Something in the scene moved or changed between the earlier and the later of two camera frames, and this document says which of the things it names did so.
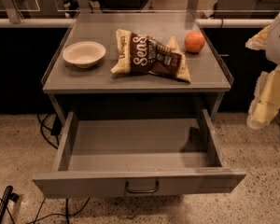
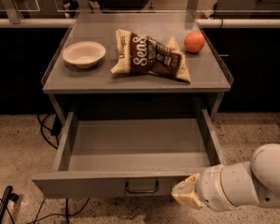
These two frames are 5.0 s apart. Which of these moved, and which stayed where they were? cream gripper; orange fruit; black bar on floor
Moved: cream gripper
Stayed: black bar on floor; orange fruit
